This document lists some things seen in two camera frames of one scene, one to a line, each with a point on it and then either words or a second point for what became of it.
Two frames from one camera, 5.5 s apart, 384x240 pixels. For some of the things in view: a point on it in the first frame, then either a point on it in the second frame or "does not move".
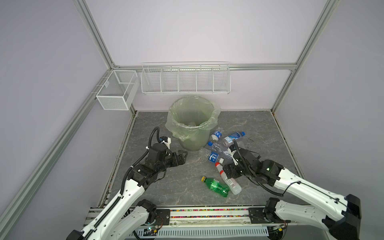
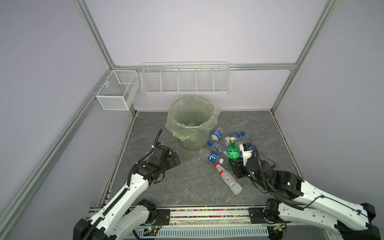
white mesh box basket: x=118 y=90 does not move
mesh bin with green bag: x=190 y=120 does not move
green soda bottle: x=216 y=186 → x=232 y=152
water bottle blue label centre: x=213 y=156 does not move
